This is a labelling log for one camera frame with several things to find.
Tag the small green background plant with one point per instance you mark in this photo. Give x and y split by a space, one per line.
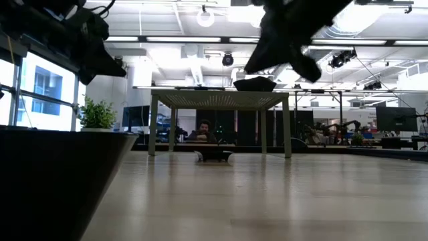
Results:
357 138

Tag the black wavy-edged plate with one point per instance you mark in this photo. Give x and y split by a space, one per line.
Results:
254 85
50 184

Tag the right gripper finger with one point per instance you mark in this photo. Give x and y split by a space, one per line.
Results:
272 20
307 67

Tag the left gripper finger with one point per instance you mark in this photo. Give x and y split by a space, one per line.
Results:
108 65
87 77

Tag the black ceiling spotlight cluster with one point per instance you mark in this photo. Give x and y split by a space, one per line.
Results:
341 58

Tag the small white table rack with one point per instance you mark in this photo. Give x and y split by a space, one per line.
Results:
217 99

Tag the person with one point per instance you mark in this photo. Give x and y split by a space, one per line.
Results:
203 134

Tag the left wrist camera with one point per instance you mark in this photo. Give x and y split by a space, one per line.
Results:
92 25

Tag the black aluminium table frame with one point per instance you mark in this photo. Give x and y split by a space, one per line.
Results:
384 153

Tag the black monitor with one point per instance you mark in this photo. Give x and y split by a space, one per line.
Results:
135 116
396 118

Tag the small square black plate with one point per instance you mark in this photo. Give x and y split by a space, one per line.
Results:
214 156

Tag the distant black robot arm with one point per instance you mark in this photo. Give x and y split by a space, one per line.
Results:
347 124

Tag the green plant in white pot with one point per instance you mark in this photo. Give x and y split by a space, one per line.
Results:
97 115

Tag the dark partition wall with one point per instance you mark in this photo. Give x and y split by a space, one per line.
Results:
247 127

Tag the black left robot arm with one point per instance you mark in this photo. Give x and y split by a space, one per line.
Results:
33 23

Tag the round white ceiling lamp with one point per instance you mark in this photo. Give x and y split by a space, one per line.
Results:
205 19

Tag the black ceiling dome camera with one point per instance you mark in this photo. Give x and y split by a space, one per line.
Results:
227 59

